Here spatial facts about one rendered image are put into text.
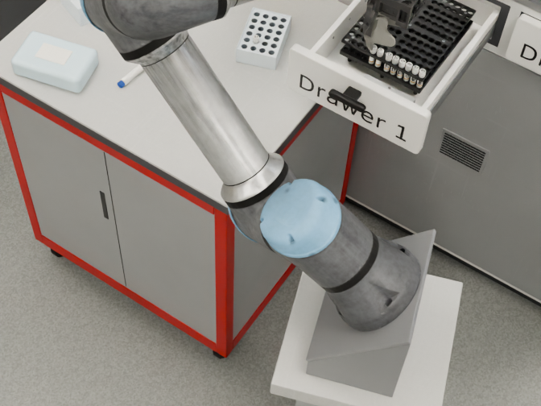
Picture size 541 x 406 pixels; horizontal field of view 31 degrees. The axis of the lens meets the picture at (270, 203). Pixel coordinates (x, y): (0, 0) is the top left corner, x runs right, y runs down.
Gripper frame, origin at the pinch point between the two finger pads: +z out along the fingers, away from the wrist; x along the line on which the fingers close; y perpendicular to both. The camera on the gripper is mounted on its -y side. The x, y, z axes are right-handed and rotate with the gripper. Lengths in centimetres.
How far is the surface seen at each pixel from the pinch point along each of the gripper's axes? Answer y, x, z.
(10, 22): -108, 12, 64
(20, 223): -81, -25, 94
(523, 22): 22.4, 20.1, 1.0
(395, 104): 10.5, -11.3, 1.6
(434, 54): 10.8, 5.5, 3.6
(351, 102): 3.3, -14.3, 2.7
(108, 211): -41, -33, 49
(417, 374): 36, -49, 18
